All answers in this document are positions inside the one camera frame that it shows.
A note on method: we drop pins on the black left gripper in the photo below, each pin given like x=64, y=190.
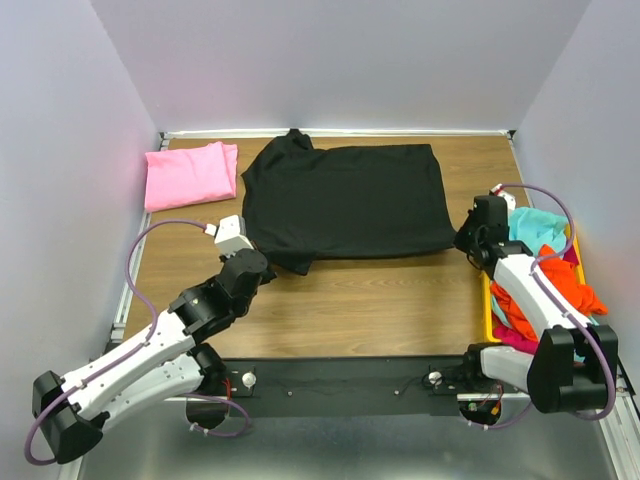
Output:
x=269, y=276

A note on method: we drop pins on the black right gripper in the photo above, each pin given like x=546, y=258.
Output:
x=459, y=240

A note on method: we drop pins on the black t-shirt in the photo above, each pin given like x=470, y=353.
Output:
x=303, y=204

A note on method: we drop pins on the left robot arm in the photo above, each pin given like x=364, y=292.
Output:
x=169, y=358

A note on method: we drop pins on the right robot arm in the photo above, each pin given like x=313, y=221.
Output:
x=574, y=366

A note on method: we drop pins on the yellow plastic bin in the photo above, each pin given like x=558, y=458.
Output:
x=573, y=255

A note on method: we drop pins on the teal t-shirt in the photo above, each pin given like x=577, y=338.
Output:
x=542, y=232

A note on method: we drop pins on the orange t-shirt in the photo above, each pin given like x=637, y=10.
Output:
x=561, y=273

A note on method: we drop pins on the magenta t-shirt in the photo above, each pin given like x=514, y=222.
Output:
x=513, y=338

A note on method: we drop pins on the folded pink t-shirt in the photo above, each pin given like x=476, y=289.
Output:
x=182, y=177

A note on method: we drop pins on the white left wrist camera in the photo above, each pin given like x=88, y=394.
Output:
x=229, y=236

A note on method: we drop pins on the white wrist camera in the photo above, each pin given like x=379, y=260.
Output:
x=509, y=198
x=229, y=236

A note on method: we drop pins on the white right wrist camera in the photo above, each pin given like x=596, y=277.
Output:
x=509, y=198

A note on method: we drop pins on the black mounting base plate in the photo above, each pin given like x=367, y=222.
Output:
x=358, y=386

